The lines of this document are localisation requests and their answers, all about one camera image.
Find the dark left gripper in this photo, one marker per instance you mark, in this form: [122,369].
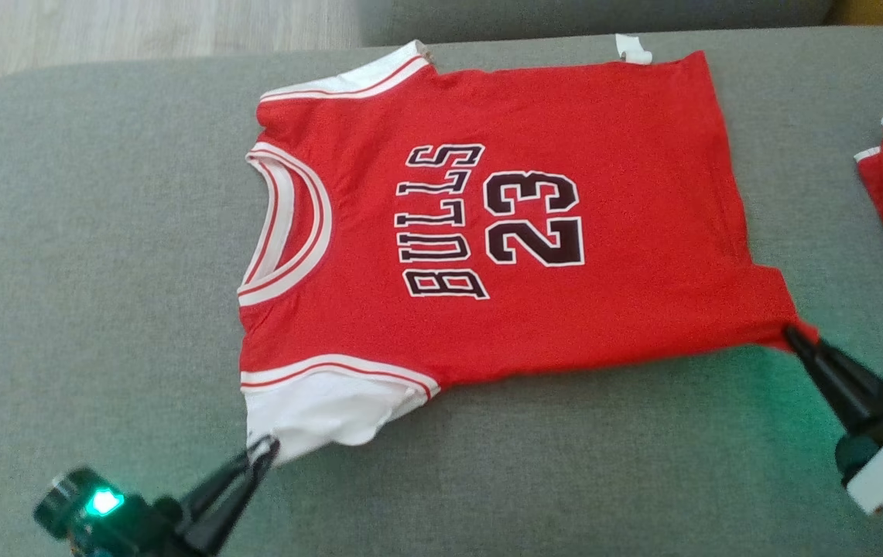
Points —
[124,526]

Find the red Bulls 23 jersey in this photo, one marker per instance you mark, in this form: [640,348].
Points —
[604,232]

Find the large grey sofa seat cushion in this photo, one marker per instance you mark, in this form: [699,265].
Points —
[100,271]

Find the small grey sofa seat cushion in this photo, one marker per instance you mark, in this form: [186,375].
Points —
[565,15]

